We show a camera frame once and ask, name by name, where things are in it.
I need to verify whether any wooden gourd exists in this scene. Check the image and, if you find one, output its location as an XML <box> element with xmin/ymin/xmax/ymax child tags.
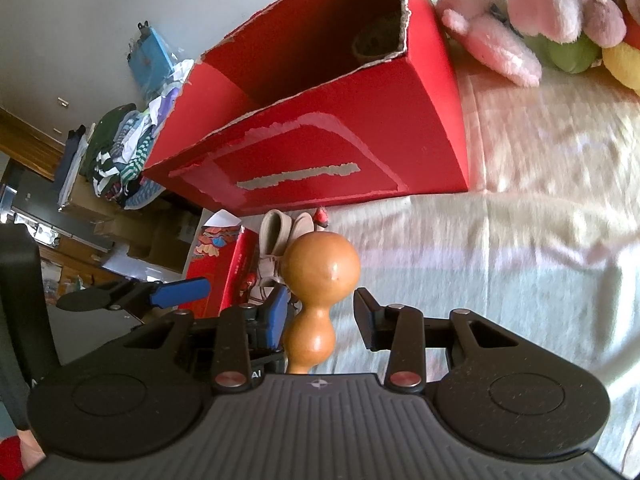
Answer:
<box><xmin>280</xmin><ymin>231</ymin><xmax>360</xmax><ymax>375</ymax></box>

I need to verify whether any red tissue box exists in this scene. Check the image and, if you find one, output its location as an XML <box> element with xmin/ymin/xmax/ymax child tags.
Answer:
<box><xmin>182</xmin><ymin>209</ymin><xmax>258</xmax><ymax>318</ymax></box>

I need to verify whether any pile of folded clothes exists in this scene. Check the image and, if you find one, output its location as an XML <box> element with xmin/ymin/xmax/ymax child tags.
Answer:
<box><xmin>79</xmin><ymin>60</ymin><xmax>194</xmax><ymax>210</ymax></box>

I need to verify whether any light patterned bed sheet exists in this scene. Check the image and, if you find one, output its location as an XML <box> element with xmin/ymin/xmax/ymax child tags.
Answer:
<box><xmin>240</xmin><ymin>0</ymin><xmax>640</xmax><ymax>476</ymax></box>

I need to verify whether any blue plastic-wrapped package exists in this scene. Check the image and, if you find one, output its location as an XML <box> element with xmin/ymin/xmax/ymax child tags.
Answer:
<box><xmin>127</xmin><ymin>21</ymin><xmax>177</xmax><ymax>101</ymax></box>

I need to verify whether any red cardboard box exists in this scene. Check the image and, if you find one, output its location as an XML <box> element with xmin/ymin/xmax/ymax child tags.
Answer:
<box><xmin>144</xmin><ymin>0</ymin><xmax>469</xmax><ymax>214</ymax></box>

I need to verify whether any dark woven basket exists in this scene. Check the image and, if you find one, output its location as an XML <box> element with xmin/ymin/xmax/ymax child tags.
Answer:
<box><xmin>352</xmin><ymin>16</ymin><xmax>400</xmax><ymax>65</ymax></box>

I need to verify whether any green plush toy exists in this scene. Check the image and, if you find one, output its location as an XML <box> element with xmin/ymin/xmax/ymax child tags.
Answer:
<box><xmin>524</xmin><ymin>34</ymin><xmax>601</xmax><ymax>75</ymax></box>

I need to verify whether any yellow plush toy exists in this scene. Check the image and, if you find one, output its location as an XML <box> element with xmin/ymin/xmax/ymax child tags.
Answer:
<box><xmin>602</xmin><ymin>10</ymin><xmax>640</xmax><ymax>93</ymax></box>

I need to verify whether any pink plush rabbit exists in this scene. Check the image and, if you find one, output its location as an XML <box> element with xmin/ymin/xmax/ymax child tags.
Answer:
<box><xmin>435</xmin><ymin>0</ymin><xmax>639</xmax><ymax>88</ymax></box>

